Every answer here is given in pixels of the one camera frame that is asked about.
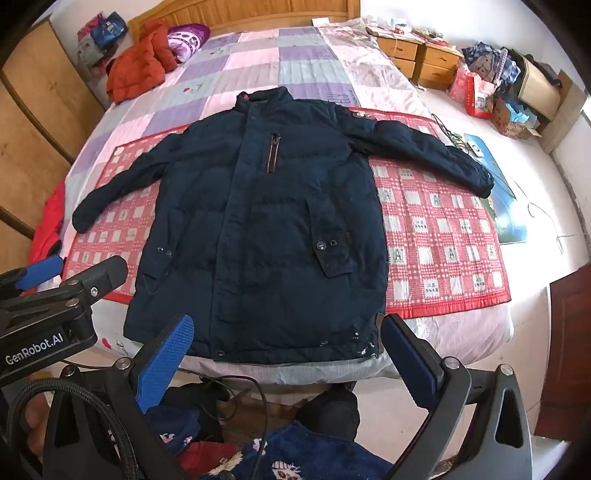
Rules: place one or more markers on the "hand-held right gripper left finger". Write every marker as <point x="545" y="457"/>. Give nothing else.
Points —
<point x="165" y="361"/>

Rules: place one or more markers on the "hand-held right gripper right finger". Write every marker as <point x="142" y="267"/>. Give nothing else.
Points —
<point x="410" y="364"/>

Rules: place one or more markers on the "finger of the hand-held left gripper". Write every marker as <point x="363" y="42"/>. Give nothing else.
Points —
<point x="40" y="271"/>
<point x="104" y="272"/>

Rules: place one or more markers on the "navy padded jacket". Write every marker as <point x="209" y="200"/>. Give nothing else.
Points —
<point x="258" y="221"/>

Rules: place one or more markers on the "pile of blue clothes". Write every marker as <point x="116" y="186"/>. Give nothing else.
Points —
<point x="489" y="60"/>

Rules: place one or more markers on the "red cloth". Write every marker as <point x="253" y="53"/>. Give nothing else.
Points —
<point x="50" y="221"/>

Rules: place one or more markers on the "person's blue printed fleece clothing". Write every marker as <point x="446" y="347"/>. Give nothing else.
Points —
<point x="304" y="457"/>

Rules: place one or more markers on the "red checked mat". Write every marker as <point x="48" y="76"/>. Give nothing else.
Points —
<point x="443" y="221"/>

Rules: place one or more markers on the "wooden wardrobe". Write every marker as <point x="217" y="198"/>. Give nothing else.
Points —
<point x="34" y="115"/>

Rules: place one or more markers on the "wooden door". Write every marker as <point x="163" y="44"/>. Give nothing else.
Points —
<point x="570" y="350"/>

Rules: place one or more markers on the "blue poster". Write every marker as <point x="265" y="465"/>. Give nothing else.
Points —
<point x="501" y="194"/>

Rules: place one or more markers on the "orange padded jacket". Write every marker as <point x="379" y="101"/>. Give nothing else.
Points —
<point x="138" y="64"/>

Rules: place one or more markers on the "blue and red bag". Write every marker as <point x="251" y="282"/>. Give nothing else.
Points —
<point x="99" y="27"/>

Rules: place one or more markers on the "purple floral pillow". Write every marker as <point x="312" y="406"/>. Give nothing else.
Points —
<point x="185" y="40"/>

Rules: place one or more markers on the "pastel patchwork quilt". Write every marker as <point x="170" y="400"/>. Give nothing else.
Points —
<point x="240" y="55"/>

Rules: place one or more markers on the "open cardboard box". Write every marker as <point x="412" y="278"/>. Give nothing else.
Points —
<point x="513" y="119"/>

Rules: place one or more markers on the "red gift bag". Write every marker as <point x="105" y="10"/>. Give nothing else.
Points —
<point x="474" y="94"/>

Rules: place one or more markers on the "wooden nightstand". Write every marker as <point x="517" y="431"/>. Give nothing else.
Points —
<point x="438" y="64"/>
<point x="397" y="53"/>

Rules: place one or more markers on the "wooden bed headboard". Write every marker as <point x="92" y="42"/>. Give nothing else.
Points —
<point x="258" y="11"/>

